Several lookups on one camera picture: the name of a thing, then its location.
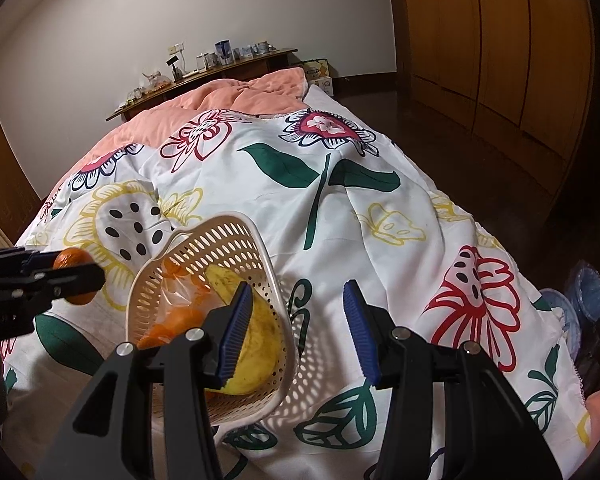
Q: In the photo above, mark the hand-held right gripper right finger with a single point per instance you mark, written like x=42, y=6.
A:
x=360, y=330

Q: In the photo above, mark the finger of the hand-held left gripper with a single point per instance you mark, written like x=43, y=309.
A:
x=35, y=260
x=75, y=280

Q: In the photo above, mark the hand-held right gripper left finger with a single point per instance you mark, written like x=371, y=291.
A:
x=237, y=330

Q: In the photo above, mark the small orange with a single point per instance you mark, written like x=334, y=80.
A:
x=72, y=259

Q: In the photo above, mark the yellow banana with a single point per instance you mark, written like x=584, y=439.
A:
x=262, y=340

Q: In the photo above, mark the clear plastic bag of oranges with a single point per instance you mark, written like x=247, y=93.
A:
x=180, y=310

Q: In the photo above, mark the cream plastic basket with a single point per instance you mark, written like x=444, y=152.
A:
x=230, y=240

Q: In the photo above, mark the white floral blanket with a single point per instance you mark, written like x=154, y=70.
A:
x=330, y=240

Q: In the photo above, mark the wooden door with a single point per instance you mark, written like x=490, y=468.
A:
x=0, y=160

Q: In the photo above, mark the pink blanket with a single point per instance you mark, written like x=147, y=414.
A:
x=220, y=97

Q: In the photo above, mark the small black device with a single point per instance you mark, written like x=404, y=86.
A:
x=172, y=66

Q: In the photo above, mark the white pitcher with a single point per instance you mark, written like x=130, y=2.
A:
x=205, y=61

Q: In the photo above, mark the cardboard box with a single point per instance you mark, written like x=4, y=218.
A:
x=319, y=76

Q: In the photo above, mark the long wooden shelf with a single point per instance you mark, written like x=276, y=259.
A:
x=240, y=67

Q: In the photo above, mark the blue and white carton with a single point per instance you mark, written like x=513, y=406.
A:
x=223, y=52

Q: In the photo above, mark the wooden wardrobe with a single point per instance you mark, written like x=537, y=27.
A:
x=480, y=35

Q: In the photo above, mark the white wall socket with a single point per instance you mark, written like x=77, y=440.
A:
x=176, y=50

